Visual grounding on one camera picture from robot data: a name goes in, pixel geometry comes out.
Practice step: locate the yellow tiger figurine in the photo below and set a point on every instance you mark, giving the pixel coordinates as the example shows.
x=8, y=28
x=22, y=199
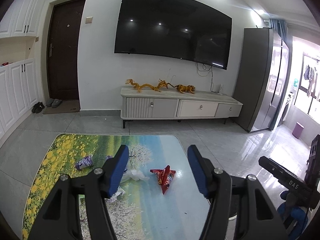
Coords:
x=185, y=89

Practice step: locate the clear plastic bag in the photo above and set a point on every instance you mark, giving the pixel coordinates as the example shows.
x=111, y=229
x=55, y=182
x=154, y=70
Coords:
x=136, y=175

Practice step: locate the brown doormat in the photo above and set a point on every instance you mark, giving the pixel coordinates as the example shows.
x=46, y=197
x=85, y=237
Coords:
x=67, y=108

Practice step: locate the grey refrigerator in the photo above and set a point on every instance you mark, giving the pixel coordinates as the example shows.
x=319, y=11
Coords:
x=252, y=80

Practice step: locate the hanging grey clothes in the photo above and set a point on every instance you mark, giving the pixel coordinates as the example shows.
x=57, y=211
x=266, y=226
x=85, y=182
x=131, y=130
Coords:
x=310, y=78

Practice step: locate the person's right hand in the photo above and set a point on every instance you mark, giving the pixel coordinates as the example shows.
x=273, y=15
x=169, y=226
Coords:
x=296, y=220

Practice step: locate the white washing machine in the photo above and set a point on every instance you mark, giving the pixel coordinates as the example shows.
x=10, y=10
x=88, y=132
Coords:
x=287, y=110

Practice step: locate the white floor cabinet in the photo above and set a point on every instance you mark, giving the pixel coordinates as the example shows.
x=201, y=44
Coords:
x=17, y=92

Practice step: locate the red snack packet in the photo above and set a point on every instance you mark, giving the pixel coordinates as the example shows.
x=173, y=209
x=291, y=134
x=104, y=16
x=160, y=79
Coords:
x=163, y=177

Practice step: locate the purple bin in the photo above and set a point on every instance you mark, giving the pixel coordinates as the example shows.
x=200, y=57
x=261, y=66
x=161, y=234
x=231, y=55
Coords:
x=299, y=130

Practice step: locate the white wall cabinet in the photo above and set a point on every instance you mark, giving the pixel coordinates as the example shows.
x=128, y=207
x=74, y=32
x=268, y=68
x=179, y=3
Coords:
x=22, y=7

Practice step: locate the white printed plastic wrapper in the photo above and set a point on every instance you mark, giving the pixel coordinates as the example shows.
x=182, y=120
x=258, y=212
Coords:
x=116, y=196

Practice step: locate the beige wall switch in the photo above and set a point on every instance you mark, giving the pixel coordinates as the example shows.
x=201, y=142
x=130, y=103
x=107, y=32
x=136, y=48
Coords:
x=88, y=19

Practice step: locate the white grey television cabinet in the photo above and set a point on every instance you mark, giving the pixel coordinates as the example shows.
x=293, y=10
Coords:
x=197, y=107

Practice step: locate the yellow dragon figurine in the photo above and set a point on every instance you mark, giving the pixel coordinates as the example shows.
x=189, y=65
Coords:
x=162, y=85
x=141, y=87

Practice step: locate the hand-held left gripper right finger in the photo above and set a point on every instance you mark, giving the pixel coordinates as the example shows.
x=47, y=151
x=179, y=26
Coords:
x=198, y=172

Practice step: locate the black wall television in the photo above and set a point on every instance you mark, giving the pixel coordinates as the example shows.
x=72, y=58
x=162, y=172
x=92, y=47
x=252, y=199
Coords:
x=172, y=25

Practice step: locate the white power strip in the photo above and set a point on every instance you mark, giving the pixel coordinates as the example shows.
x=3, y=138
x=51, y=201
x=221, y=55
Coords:
x=220, y=90

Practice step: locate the purple white wrapper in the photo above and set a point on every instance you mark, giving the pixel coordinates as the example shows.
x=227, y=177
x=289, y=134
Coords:
x=83, y=163

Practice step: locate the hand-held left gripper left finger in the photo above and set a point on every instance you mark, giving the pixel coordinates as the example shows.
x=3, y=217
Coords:
x=117, y=172

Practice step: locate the dark brown door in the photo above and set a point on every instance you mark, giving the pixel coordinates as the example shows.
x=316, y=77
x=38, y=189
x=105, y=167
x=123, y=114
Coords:
x=65, y=55

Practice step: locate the blue curtain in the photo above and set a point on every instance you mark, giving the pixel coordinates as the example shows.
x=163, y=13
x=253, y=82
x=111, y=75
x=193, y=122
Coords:
x=278, y=27

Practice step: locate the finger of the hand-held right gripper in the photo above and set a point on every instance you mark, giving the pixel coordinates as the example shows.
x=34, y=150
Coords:
x=292, y=183

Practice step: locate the flat red item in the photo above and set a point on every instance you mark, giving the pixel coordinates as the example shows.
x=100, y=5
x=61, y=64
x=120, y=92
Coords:
x=5, y=64

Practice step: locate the grey slipper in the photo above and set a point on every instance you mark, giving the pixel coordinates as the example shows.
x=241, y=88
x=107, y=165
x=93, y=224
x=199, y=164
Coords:
x=57, y=103
x=48, y=103

